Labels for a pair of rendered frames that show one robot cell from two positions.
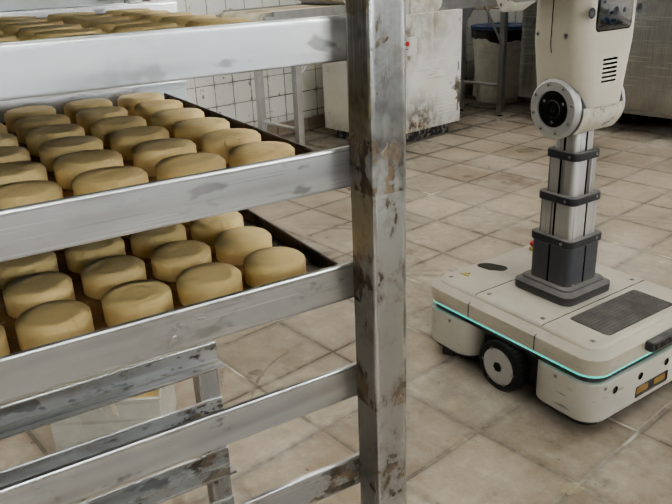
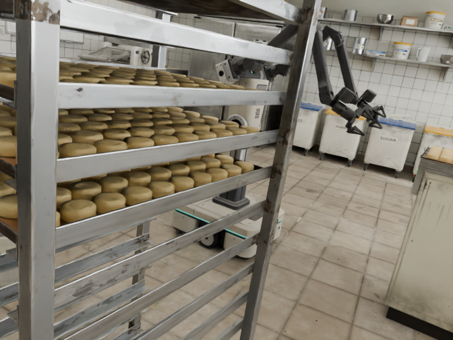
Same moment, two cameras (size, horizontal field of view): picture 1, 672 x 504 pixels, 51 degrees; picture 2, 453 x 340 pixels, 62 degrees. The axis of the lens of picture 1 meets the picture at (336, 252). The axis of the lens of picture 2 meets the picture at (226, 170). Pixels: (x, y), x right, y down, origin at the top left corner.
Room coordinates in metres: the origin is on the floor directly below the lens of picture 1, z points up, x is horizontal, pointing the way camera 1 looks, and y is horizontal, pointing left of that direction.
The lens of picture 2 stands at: (-0.25, 0.48, 1.21)
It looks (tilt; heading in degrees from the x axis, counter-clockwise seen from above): 16 degrees down; 334
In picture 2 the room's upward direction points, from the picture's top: 9 degrees clockwise
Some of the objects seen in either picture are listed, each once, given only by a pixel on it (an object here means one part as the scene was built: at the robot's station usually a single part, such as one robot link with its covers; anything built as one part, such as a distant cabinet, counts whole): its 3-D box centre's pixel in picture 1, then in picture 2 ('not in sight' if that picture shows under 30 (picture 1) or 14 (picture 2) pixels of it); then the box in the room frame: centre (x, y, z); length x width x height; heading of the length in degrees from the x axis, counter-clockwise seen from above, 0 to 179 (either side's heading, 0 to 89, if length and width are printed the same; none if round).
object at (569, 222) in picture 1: (564, 255); not in sight; (1.94, -0.67, 0.36); 0.13 x 0.13 x 0.40; 34
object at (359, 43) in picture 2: not in sight; (358, 46); (4.24, -3.56, 1.67); 0.18 x 0.18 x 0.22
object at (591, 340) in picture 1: (563, 295); (231, 206); (1.93, -0.68, 0.24); 0.68 x 0.53 x 0.41; 34
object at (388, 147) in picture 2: not in sight; (388, 145); (3.54, -3.88, 0.38); 0.64 x 0.54 x 0.77; 130
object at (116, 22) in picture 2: not in sight; (208, 42); (0.37, 0.25, 1.23); 0.64 x 0.03 x 0.03; 120
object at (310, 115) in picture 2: not in sight; (300, 126); (4.53, -3.04, 0.38); 0.64 x 0.54 x 0.77; 133
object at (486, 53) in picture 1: (501, 62); not in sight; (6.39, -1.52, 0.33); 0.54 x 0.53 x 0.66; 40
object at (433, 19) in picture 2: not in sight; (433, 21); (3.57, -4.12, 2.09); 0.25 x 0.24 x 0.21; 130
